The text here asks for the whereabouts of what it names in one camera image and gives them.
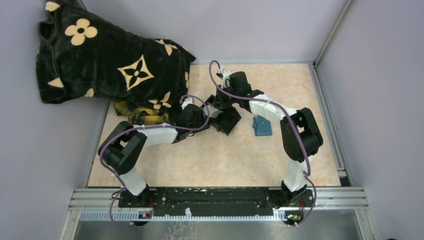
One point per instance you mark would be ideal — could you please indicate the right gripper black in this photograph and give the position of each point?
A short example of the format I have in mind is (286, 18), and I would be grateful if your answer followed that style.
(230, 88)

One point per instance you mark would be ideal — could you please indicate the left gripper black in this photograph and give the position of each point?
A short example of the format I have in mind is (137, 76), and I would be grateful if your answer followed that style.
(203, 117)

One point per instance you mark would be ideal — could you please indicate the black card box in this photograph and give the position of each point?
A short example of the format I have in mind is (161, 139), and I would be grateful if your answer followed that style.
(223, 116)

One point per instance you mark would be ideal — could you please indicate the blue card holder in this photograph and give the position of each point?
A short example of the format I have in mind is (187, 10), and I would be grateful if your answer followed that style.
(261, 126)

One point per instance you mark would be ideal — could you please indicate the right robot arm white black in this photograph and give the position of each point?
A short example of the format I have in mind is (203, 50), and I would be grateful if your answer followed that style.
(300, 133)

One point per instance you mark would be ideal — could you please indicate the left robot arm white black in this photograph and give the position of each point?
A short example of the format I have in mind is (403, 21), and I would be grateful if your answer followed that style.
(120, 151)

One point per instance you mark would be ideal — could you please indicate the yellow black plaid cloth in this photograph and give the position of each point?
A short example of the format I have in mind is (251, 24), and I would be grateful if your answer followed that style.
(140, 115)

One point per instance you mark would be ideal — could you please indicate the black floral plush blanket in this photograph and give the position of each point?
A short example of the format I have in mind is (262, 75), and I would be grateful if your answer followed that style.
(83, 55)

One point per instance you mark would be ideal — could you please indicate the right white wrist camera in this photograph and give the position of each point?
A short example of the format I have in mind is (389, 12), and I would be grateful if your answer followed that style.
(224, 75)

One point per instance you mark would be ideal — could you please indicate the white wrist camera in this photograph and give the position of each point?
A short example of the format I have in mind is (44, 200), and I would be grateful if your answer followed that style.
(186, 102)
(224, 75)

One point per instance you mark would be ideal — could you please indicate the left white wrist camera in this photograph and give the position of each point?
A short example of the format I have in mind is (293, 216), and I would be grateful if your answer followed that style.
(186, 102)

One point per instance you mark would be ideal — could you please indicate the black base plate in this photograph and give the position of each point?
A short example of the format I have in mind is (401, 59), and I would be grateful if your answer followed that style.
(214, 201)

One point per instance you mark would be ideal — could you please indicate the aluminium frame rail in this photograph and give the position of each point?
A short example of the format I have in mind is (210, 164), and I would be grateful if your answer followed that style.
(101, 204)

